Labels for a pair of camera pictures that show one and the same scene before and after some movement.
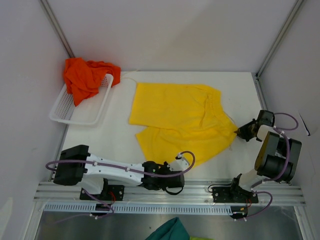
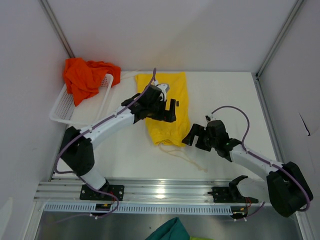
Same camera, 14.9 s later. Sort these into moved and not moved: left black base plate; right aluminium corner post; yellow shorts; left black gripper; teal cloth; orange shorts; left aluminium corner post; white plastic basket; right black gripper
Moved: right black gripper; yellow shorts; left black gripper
Not moved: white plastic basket; teal cloth; right aluminium corner post; left black base plate; left aluminium corner post; orange shorts
